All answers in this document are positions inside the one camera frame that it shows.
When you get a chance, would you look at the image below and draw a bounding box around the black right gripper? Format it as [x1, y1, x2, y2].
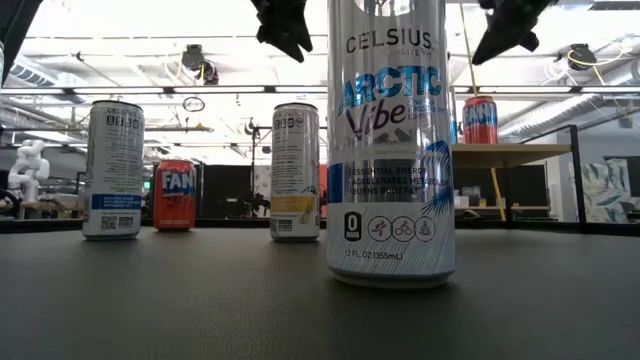
[472, 0, 557, 66]

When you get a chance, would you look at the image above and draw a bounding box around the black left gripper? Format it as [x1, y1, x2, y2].
[249, 0, 314, 64]

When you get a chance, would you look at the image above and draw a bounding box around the red Fanta can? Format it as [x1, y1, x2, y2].
[152, 159, 198, 233]
[462, 95, 500, 146]

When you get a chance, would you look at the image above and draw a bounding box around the blue soda can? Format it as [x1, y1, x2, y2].
[449, 88, 460, 146]

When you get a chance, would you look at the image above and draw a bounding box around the white Celsius can yellow band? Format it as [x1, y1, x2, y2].
[269, 102, 321, 245]

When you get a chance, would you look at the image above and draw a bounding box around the silver Celsius Arctic Vibe can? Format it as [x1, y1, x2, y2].
[326, 0, 458, 290]

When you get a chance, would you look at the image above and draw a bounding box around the long ceiling light fixture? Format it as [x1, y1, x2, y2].
[0, 84, 640, 96]

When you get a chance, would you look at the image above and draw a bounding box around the floral patterned cloth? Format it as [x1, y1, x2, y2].
[253, 164, 272, 219]

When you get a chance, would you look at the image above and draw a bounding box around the orange cloth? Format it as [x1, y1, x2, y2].
[318, 164, 329, 219]

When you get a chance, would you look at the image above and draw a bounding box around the black partition panel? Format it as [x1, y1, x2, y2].
[197, 163, 254, 220]

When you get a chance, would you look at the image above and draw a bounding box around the leaf patterned cloth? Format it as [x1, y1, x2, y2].
[569, 158, 632, 225]

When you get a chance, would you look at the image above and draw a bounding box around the white Celsius can blue band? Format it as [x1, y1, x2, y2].
[81, 101, 146, 243]

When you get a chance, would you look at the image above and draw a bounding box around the black table mat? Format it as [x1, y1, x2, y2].
[0, 227, 640, 360]

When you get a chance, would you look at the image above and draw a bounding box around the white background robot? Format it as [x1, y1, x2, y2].
[7, 138, 51, 206]

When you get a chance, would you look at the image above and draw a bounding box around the yellow extension cable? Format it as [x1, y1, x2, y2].
[457, 0, 507, 222]

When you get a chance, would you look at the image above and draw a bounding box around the black ceiling cable reel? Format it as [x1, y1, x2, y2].
[179, 43, 221, 86]
[567, 43, 599, 71]

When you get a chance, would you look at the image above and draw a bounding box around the wooden shelf black frame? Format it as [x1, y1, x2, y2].
[452, 124, 588, 226]

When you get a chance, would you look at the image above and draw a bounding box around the black hanging ring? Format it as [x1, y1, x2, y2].
[181, 96, 207, 114]

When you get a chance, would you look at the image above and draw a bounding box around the black camera stand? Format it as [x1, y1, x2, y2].
[247, 117, 274, 220]

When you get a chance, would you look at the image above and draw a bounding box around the black aluminium table frame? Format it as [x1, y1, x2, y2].
[0, 217, 640, 237]

